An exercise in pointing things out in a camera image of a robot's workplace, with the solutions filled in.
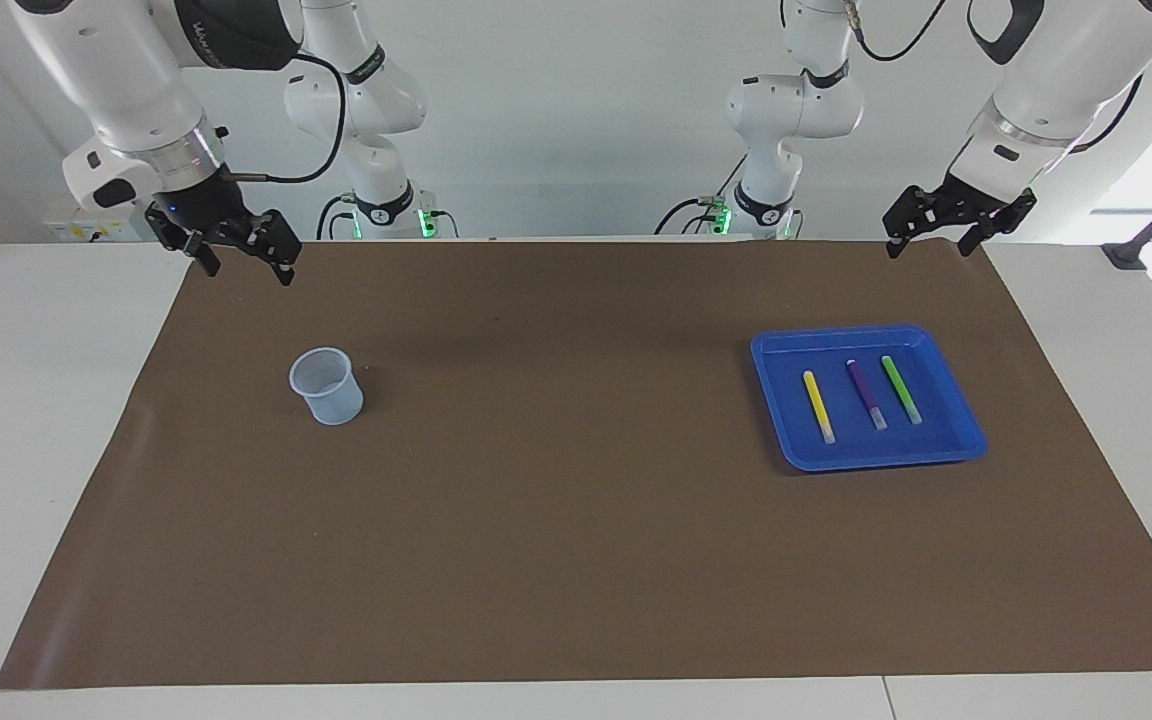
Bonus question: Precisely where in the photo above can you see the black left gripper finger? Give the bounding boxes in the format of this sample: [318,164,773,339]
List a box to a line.
[958,195,1038,256]
[883,185,942,259]

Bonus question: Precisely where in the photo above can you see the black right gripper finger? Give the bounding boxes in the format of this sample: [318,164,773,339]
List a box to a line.
[236,208,302,288]
[146,208,222,278]

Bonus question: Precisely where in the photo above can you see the green marker pen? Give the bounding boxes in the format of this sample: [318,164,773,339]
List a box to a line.
[881,355,924,426]

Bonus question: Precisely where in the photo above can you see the purple marker pen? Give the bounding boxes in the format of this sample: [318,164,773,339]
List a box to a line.
[846,358,889,432]

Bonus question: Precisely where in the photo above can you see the yellow marker pen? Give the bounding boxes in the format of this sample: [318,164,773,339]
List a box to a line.
[802,370,837,445]

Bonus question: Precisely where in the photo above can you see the translucent plastic cup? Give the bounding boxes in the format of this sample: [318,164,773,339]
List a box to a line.
[288,347,365,427]

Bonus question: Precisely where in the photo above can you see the blue plastic tray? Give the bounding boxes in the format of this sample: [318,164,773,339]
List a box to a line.
[750,324,989,473]

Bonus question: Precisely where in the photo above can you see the brown table mat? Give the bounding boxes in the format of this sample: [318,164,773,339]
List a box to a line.
[0,240,1152,691]

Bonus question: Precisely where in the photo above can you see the black right arm base cable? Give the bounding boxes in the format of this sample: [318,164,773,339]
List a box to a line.
[317,193,357,241]

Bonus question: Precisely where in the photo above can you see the black arm base cable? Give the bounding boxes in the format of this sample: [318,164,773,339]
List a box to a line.
[317,193,357,241]
[654,197,732,237]

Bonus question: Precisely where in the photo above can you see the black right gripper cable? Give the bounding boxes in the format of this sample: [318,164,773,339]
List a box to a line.
[226,50,349,186]

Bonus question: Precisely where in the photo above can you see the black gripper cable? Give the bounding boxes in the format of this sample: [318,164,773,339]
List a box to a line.
[851,0,1144,156]
[226,50,349,186]

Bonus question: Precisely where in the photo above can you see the white wall socket box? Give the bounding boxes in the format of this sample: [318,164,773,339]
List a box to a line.
[44,213,152,243]

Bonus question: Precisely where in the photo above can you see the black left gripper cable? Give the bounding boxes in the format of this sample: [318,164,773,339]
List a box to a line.
[851,0,1144,156]

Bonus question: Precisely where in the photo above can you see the black left arm base cable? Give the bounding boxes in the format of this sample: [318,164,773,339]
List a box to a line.
[654,197,732,237]

